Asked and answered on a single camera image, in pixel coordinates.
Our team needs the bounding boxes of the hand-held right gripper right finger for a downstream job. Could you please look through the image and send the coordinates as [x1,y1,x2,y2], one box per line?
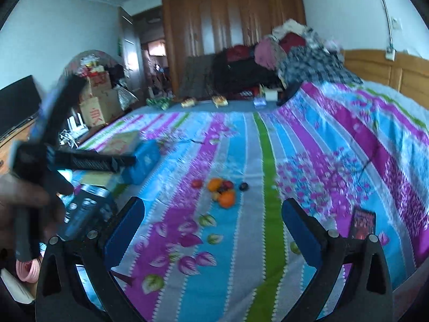
[281,198,393,322]

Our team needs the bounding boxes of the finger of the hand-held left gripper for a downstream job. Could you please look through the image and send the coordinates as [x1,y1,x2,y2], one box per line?
[28,75,88,148]
[50,150,137,174]

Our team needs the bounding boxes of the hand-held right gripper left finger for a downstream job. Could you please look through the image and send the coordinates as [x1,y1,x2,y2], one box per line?
[35,196,146,322]

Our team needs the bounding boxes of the person's left hand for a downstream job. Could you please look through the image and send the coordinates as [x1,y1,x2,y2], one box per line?
[0,173,66,259]

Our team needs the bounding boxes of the white upright device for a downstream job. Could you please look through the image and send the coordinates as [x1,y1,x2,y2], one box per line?
[65,114,88,131]

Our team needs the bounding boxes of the wooden dresser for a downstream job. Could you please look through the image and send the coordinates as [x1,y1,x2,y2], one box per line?
[0,131,34,175]

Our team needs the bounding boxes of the black printed box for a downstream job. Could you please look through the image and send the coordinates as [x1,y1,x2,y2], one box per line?
[55,184,118,242]

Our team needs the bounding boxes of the long beige box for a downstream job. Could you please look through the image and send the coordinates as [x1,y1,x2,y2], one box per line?
[79,130,141,188]

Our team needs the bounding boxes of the printed cardboard box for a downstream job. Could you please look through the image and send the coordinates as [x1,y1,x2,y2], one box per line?
[82,72,113,99]
[79,96,123,128]

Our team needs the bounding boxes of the black television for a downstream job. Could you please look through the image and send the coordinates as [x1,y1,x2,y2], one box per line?
[0,75,42,138]

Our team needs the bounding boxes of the blue cardboard box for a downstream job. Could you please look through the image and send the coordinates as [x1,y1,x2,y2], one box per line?
[121,139,161,185]

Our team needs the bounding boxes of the plastic wrapped gift basket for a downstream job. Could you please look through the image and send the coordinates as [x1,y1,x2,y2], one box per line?
[64,50,118,78]

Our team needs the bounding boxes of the black smartphone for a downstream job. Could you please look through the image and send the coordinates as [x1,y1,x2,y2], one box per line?
[350,207,376,240]

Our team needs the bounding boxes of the silver foil bag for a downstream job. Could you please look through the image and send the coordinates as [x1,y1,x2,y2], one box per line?
[116,85,139,111]

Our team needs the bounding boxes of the floral striped bedsheet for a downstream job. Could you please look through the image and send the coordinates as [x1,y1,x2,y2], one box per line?
[72,82,429,322]

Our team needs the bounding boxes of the green vegetable bag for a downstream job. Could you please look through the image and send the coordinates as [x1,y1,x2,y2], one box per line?
[146,97,173,109]

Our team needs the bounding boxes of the room door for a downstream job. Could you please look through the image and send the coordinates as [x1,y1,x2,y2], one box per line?
[117,7,145,91]

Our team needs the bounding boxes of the white book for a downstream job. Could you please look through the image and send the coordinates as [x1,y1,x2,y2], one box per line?
[0,268,36,304]

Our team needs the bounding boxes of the brown checked cloth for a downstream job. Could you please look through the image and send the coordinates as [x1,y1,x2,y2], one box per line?
[177,54,217,99]

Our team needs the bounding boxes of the dark navy cloth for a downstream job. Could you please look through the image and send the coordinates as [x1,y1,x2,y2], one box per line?
[276,82,302,106]

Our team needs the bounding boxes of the grey plaid shirt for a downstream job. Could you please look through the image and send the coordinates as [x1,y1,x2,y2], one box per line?
[276,45,364,86]

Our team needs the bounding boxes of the black clothes pile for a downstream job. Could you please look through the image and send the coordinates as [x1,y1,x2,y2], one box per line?
[211,45,282,94]

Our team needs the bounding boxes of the wooden headboard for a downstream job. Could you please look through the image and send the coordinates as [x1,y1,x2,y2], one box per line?
[342,50,429,99]

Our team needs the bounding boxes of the pink and red clothes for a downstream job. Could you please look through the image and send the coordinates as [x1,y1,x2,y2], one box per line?
[254,34,307,69]

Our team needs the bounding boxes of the wooden wardrobe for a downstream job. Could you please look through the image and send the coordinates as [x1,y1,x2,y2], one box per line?
[160,0,307,98]

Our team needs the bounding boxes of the white patterned cloth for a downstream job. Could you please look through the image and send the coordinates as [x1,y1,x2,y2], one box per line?
[272,19,322,41]

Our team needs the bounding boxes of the white wall cable conduit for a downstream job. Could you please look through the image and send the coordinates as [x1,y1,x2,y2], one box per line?
[370,0,394,46]

